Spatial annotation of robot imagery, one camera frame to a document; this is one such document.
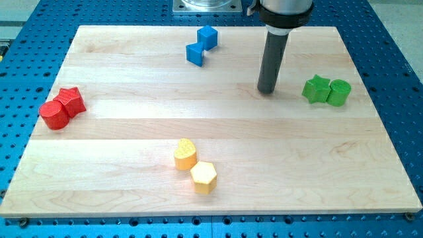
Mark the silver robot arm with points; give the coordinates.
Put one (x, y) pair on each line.
(283, 14)

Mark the blue triangle block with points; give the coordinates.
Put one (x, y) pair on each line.
(195, 53)

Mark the wooden board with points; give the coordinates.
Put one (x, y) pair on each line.
(273, 154)

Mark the left board clamp screw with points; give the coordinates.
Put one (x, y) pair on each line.
(23, 222)

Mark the board clamp screw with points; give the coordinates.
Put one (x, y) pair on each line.
(23, 222)
(409, 216)

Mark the right board clamp screw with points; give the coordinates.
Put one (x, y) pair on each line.
(409, 216)

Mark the yellow heart block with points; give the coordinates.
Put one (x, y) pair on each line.
(185, 155)

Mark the yellow hexagon block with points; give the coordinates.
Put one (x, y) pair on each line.
(204, 177)

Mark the blue cube block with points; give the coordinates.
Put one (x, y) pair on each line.
(208, 36)

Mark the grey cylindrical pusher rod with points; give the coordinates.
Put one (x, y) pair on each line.
(276, 40)

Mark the green star block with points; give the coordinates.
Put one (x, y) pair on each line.
(316, 89)

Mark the green cylinder block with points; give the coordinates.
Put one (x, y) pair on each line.
(339, 91)

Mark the red star block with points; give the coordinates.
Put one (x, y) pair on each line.
(71, 100)

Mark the red cylinder block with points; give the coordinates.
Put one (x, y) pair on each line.
(54, 115)

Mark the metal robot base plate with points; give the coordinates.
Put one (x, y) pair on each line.
(207, 6)

